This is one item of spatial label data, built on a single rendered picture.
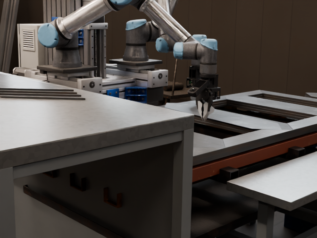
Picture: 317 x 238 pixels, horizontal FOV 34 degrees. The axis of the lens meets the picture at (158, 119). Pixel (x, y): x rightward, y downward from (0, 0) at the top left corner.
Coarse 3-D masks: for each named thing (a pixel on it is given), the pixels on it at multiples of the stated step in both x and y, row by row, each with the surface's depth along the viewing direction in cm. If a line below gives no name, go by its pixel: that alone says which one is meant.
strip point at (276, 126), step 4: (272, 124) 227; (276, 124) 227; (252, 128) 218; (256, 128) 218; (260, 128) 218; (264, 128) 219; (268, 128) 219; (272, 128) 219; (276, 128) 219; (280, 128) 219
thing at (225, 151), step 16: (256, 96) 305; (272, 96) 305; (272, 112) 265; (288, 112) 259; (224, 128) 231; (240, 128) 226; (288, 128) 220; (304, 128) 224; (224, 144) 192; (240, 144) 194; (256, 144) 201; (208, 160) 182
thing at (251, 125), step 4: (260, 120) 234; (264, 120) 234; (240, 124) 226; (244, 124) 226; (248, 124) 226; (252, 124) 226; (256, 124) 226; (260, 124) 226; (264, 124) 227; (268, 124) 227
